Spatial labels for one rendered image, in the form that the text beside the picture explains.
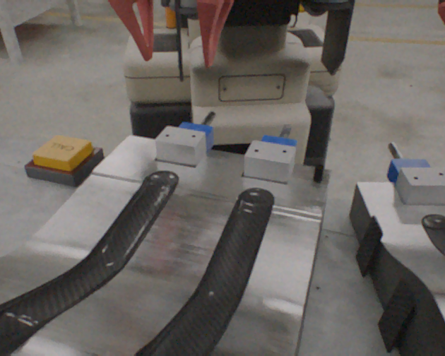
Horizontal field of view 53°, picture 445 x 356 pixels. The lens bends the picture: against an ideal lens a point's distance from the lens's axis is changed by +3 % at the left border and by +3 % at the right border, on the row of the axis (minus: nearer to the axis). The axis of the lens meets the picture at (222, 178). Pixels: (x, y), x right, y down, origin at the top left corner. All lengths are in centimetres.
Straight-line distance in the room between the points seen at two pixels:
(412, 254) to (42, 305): 33
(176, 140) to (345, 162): 176
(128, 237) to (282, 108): 49
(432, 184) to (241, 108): 41
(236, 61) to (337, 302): 48
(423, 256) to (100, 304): 30
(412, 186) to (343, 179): 157
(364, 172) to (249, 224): 176
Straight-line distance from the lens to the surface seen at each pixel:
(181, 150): 50
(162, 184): 49
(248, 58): 82
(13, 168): 73
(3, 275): 40
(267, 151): 48
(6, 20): 350
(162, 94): 110
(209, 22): 43
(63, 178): 66
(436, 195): 55
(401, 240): 49
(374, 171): 220
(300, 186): 48
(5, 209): 65
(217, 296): 38
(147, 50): 49
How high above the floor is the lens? 117
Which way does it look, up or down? 35 degrees down
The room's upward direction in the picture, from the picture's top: straight up
